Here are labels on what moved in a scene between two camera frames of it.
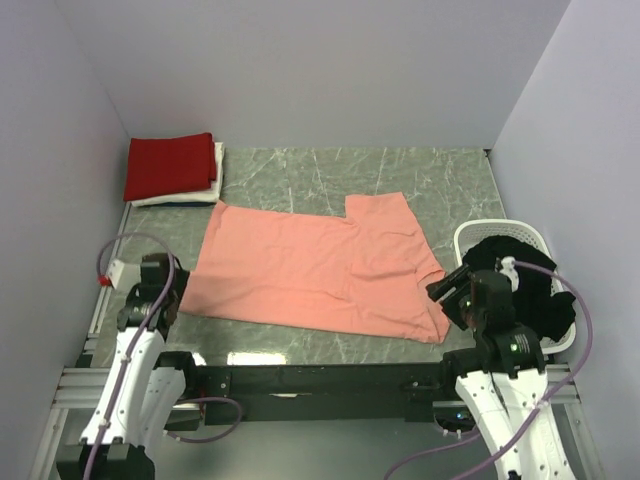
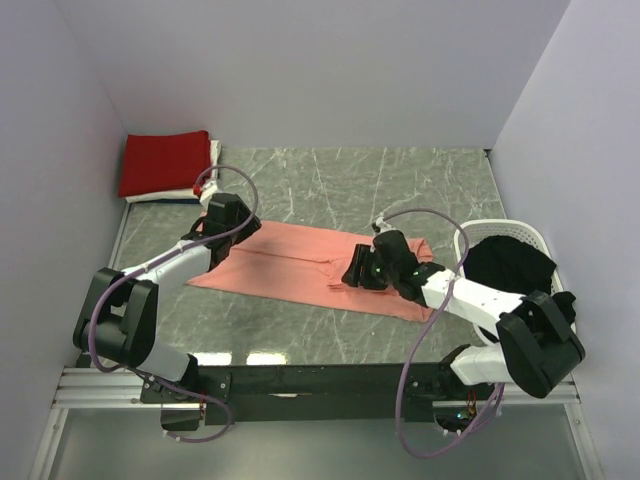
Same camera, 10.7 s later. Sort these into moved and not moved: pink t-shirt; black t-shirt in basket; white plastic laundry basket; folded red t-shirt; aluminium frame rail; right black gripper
Moved: right black gripper; pink t-shirt
Not moved: folded red t-shirt; aluminium frame rail; black t-shirt in basket; white plastic laundry basket
